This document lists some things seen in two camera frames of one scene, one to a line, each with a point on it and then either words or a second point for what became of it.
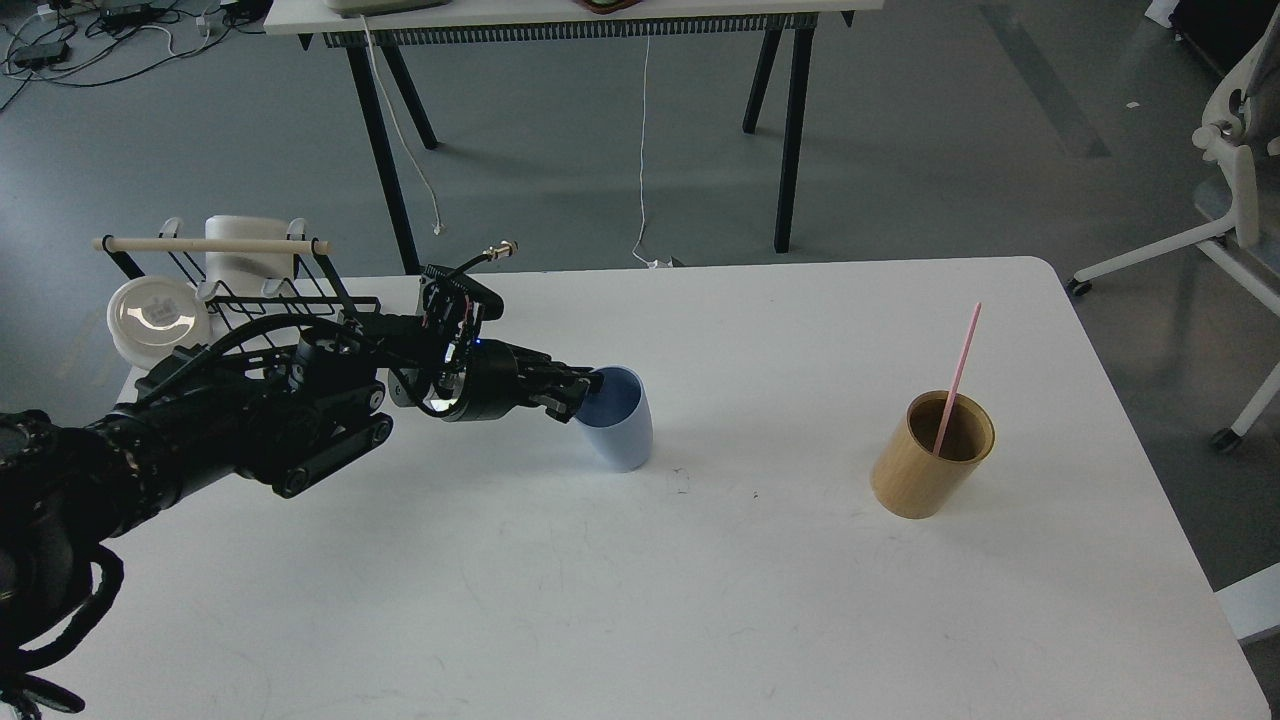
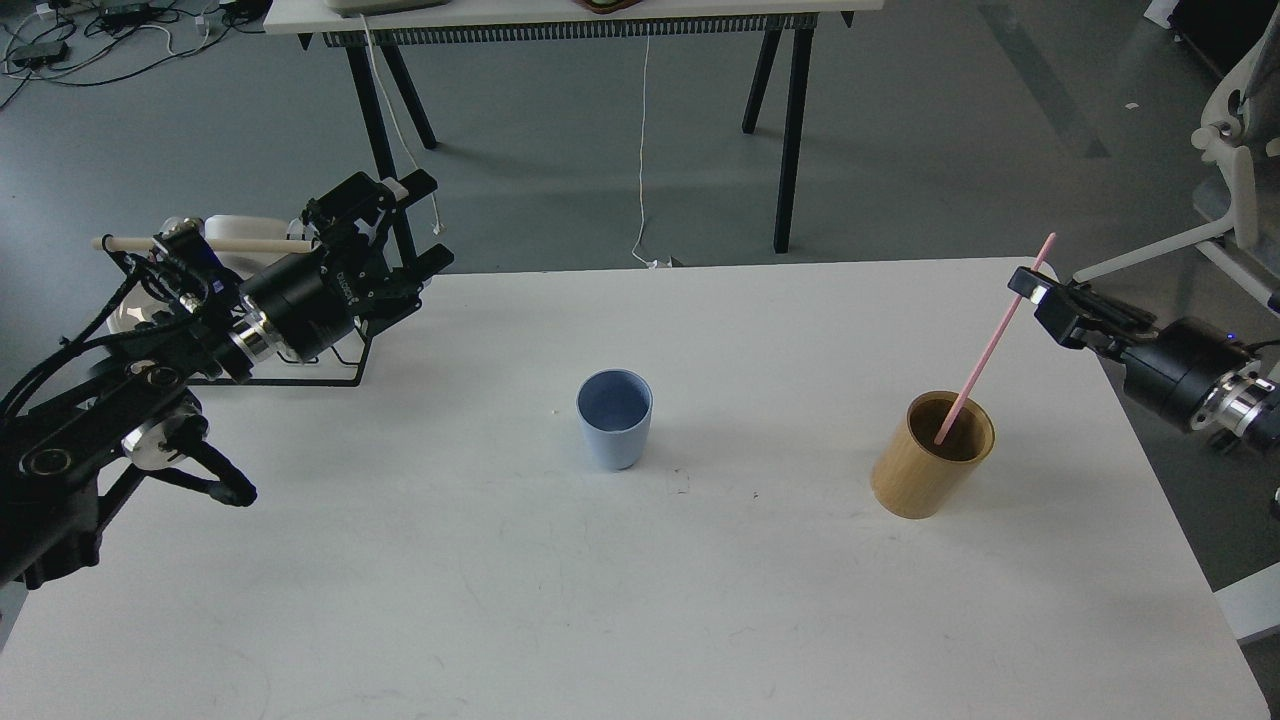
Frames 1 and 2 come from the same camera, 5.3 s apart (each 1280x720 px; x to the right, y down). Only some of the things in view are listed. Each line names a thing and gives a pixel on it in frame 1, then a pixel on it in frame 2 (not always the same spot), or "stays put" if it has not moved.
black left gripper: [486, 379] to [317, 299]
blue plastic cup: [614, 427] stays put
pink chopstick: [958, 378] to [983, 368]
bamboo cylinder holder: [908, 478] stays put
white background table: [361, 26] stays put
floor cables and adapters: [86, 42] stays put
